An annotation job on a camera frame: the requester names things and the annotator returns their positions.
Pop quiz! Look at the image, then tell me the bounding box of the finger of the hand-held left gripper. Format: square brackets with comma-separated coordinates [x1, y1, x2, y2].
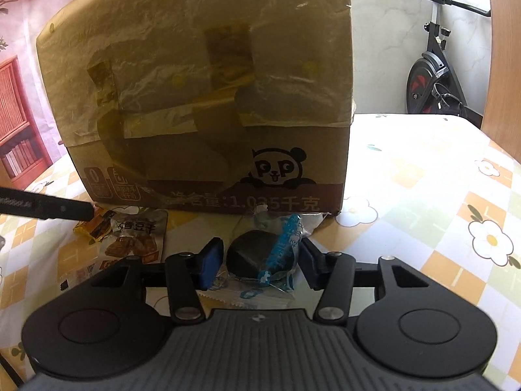
[30, 192, 95, 221]

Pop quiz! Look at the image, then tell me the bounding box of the wooden board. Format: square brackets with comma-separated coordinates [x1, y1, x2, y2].
[480, 0, 521, 153]

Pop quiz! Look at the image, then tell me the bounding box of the clear packet with dark snack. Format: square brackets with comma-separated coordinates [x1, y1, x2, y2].
[199, 207, 327, 309]

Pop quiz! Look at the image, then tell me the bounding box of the printed pink room backdrop cloth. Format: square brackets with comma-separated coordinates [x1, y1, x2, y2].
[0, 0, 96, 186]

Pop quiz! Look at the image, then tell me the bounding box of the small yellow-brown snack packet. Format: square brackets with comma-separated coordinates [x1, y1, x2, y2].
[72, 207, 118, 242]

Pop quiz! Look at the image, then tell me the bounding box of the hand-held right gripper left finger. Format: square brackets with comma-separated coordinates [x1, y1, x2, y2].
[87, 237, 226, 324]

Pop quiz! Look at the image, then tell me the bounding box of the white dried tofu snack packet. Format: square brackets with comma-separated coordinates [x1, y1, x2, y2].
[99, 209, 170, 273]

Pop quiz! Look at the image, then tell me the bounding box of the black exercise bike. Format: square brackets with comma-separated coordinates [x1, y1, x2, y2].
[399, 0, 491, 129]

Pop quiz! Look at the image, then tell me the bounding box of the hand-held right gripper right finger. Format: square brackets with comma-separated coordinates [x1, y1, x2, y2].
[300, 237, 430, 327]

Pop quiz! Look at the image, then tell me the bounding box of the plastic-lined cardboard box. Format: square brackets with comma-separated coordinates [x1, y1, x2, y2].
[36, 0, 357, 217]

